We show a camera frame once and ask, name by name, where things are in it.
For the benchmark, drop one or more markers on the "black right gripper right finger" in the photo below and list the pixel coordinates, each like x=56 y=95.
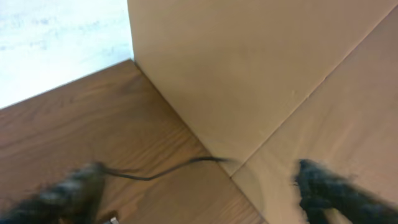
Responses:
x=321 y=189

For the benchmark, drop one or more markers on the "cardboard panel at right edge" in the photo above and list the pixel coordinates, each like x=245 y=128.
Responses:
x=268 y=82

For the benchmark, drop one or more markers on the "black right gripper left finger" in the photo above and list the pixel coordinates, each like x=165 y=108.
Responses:
x=75 y=199

